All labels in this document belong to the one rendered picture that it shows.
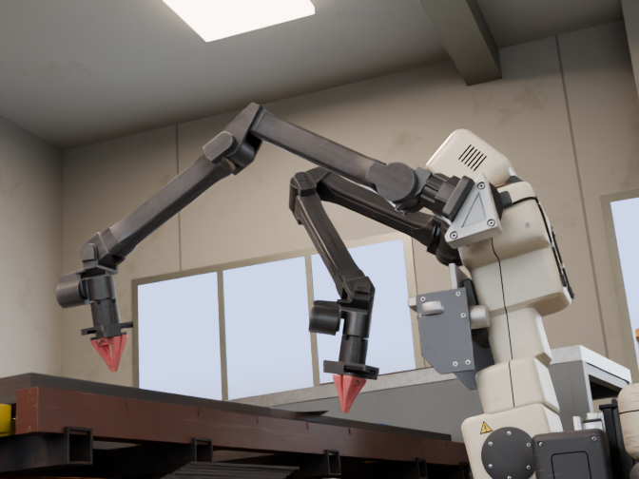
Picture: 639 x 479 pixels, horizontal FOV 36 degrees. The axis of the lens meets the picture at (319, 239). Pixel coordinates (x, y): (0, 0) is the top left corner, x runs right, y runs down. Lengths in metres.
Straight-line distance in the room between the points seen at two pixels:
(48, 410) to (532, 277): 0.96
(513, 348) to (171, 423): 0.69
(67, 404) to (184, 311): 4.48
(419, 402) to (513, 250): 1.02
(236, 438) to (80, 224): 4.81
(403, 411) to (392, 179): 1.15
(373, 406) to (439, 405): 0.21
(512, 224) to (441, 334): 0.25
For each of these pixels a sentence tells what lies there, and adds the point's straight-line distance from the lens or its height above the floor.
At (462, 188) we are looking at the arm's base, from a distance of 1.77.
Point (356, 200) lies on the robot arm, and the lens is 2.30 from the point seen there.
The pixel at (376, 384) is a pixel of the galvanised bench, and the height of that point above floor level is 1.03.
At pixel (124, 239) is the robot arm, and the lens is 2.10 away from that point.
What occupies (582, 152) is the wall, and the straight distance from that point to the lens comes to 5.40.
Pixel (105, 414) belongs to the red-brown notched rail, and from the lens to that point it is 1.46.
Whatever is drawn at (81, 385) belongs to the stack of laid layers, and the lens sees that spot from 1.50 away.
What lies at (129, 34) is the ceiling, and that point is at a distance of 5.29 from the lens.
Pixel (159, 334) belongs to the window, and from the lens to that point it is 5.93.
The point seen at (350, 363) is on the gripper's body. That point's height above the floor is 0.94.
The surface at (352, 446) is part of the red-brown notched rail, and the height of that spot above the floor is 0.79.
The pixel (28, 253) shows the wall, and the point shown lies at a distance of 6.18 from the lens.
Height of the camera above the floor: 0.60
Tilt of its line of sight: 17 degrees up
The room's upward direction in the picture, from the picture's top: 4 degrees counter-clockwise
